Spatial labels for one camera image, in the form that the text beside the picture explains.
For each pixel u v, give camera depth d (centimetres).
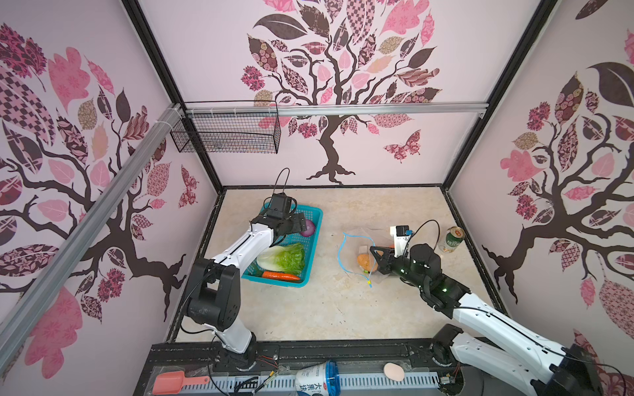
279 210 70
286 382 70
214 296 45
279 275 88
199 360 74
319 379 64
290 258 85
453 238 90
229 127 95
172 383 69
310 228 98
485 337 51
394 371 70
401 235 67
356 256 91
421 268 57
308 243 92
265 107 92
